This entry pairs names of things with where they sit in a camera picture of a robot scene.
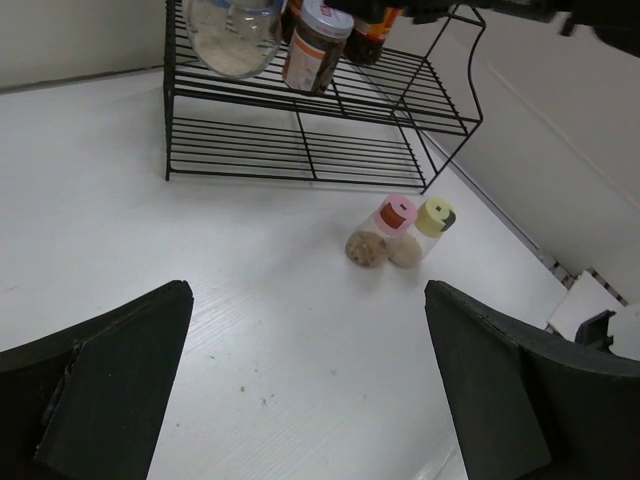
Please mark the white lid spice jar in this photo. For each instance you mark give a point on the white lid spice jar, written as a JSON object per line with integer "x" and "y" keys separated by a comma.
{"x": 316, "y": 36}

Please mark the yellow lid spice bottle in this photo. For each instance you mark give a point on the yellow lid spice bottle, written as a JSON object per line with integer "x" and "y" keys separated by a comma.
{"x": 434, "y": 217}

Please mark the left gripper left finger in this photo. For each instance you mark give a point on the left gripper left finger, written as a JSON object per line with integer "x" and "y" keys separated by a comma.
{"x": 88, "y": 402}

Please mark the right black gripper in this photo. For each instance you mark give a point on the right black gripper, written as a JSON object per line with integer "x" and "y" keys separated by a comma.
{"x": 419, "y": 11}

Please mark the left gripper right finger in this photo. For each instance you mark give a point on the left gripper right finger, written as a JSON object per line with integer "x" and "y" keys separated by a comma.
{"x": 526, "y": 404}

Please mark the pink lid spice bottle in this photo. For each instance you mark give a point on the pink lid spice bottle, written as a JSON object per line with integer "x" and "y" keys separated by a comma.
{"x": 369, "y": 244}

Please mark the round glass jar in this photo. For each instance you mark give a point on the round glass jar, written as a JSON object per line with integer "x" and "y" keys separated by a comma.
{"x": 234, "y": 39}

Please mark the black wire rack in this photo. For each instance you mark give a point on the black wire rack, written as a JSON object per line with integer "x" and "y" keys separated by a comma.
{"x": 396, "y": 125}

